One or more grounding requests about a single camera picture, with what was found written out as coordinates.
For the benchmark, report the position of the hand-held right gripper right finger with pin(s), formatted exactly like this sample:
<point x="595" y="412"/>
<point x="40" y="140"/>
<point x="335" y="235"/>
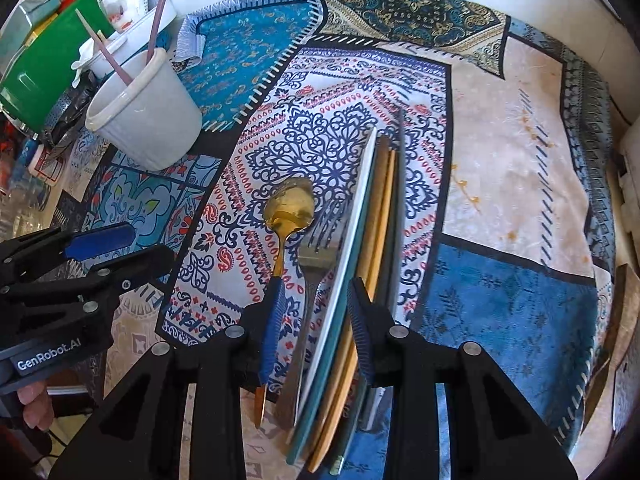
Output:
<point x="360" y="330"/>

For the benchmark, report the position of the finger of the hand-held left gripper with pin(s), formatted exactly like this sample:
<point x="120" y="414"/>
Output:
<point x="100" y="285"/>
<point x="100" y="240"/>

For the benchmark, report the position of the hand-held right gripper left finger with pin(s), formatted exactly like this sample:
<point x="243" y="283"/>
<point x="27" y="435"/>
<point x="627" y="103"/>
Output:
<point x="272" y="325"/>

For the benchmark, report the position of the silver fork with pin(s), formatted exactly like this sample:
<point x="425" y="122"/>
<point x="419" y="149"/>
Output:
<point x="315" y="260"/>

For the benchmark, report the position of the white chopstick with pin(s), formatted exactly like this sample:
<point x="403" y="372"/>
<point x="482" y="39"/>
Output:
<point x="350" y="240"/>

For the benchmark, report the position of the tan wooden chopstick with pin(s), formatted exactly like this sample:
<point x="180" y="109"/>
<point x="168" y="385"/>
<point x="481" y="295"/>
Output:
<point x="387" y="220"/>
<point x="377" y="210"/>

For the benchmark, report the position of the gold spoon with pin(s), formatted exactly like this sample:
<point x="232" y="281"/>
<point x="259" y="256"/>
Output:
<point x="290" y="205"/>

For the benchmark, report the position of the dark grey chopstick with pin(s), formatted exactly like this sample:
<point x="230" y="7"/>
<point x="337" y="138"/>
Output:
<point x="400" y="185"/>
<point x="342" y="455"/>

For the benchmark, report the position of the white ceramic cup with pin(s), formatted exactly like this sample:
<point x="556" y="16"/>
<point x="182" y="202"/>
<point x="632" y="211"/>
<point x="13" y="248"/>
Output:
<point x="150" y="120"/>

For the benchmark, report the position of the person's left hand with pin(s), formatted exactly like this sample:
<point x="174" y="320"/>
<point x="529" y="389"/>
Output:
<point x="37" y="407"/>

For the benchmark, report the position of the green plastic box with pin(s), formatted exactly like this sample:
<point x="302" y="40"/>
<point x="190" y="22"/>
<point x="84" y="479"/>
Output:
<point x="45" y="65"/>

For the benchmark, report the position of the pink chopstick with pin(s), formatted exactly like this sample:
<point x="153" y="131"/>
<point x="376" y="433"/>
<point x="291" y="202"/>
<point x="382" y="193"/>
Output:
<point x="161" y="5"/>
<point x="107" y="52"/>

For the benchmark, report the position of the white plastic tub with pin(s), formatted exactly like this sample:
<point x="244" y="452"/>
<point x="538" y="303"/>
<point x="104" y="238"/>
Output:
<point x="142" y="30"/>

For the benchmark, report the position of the teal tissue box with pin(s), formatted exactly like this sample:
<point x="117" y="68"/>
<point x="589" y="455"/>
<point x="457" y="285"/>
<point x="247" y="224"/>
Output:
<point x="35" y="15"/>

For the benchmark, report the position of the patterned tablecloth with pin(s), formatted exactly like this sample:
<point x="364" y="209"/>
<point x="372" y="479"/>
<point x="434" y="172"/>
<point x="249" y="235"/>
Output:
<point x="500" y="135"/>

